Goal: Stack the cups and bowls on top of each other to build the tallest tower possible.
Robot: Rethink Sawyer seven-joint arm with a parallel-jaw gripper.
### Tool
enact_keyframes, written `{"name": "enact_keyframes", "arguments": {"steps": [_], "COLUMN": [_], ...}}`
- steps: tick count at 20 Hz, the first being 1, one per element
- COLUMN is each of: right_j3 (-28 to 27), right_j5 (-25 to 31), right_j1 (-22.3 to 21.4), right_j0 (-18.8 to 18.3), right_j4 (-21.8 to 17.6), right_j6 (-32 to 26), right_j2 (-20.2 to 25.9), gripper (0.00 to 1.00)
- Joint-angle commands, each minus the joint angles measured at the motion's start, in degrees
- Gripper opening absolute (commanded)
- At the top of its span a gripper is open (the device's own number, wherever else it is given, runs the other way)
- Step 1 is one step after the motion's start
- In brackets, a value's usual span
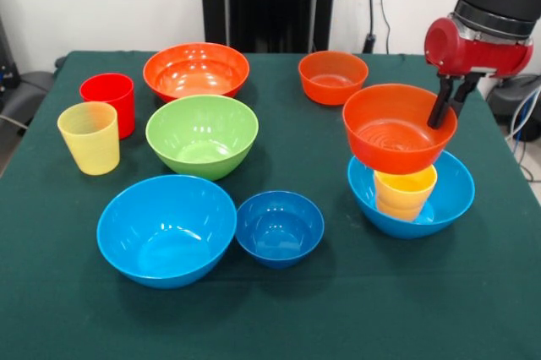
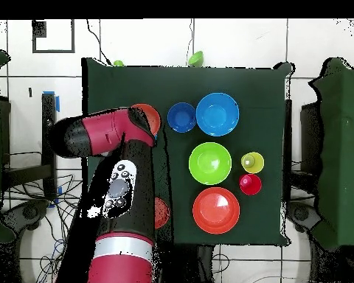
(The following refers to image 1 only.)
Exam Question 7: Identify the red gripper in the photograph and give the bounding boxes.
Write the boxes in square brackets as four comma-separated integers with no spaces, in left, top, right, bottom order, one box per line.
[424,17,534,129]

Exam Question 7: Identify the orange bowl with ringed bottom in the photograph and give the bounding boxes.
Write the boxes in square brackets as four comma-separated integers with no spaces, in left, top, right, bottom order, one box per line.
[342,83,459,176]

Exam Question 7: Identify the stack of yellow cups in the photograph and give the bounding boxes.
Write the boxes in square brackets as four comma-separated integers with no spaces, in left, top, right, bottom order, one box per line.
[374,164,439,223]

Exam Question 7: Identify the large blue bowl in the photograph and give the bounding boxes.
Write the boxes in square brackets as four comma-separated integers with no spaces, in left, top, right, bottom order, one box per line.
[96,174,238,290]
[347,150,476,240]

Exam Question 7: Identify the small plain orange bowl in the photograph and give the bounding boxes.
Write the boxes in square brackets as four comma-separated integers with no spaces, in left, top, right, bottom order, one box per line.
[298,50,369,106]

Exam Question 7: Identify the small dark blue bowl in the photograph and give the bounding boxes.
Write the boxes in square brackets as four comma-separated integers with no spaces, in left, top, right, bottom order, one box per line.
[234,190,326,270]

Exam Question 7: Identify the dark green tablecloth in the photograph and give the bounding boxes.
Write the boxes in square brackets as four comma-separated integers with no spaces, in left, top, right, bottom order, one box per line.
[0,50,541,360]

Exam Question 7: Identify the green bowl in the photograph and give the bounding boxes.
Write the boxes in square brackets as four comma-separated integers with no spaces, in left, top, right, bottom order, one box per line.
[145,95,260,182]

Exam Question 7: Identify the large orange bowl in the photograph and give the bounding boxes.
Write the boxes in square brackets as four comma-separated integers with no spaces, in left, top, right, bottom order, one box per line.
[142,41,251,104]

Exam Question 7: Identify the red cup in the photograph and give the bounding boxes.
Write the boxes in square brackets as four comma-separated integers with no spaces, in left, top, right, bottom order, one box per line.
[79,73,137,140]

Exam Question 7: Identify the translucent yellow cup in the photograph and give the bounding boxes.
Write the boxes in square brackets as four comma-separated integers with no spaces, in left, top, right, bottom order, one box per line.
[57,101,121,177]

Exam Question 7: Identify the white and blue cables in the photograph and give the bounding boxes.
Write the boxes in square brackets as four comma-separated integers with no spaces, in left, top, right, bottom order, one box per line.
[505,85,541,183]

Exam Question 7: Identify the thin black cable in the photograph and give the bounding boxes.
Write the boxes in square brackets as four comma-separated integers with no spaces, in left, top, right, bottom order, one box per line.
[380,0,392,55]

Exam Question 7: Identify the black cable with plug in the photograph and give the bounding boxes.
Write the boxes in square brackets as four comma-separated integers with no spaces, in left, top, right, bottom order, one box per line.
[363,0,378,55]

